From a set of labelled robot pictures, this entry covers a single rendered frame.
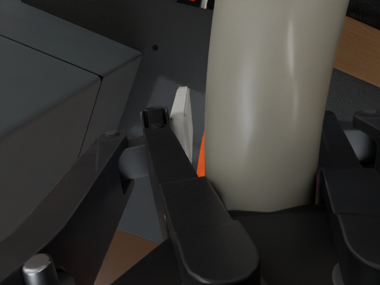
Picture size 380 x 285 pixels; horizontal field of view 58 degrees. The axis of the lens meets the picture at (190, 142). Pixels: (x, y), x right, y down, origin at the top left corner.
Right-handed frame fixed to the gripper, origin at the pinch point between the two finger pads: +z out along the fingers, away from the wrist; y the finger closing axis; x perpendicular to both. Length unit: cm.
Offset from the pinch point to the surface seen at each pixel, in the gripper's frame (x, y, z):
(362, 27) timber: 0, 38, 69
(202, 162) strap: -38, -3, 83
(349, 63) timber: -8, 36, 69
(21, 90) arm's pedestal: -1.4, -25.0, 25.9
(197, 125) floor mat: -26, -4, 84
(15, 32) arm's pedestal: 6, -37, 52
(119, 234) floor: -66, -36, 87
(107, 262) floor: -78, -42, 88
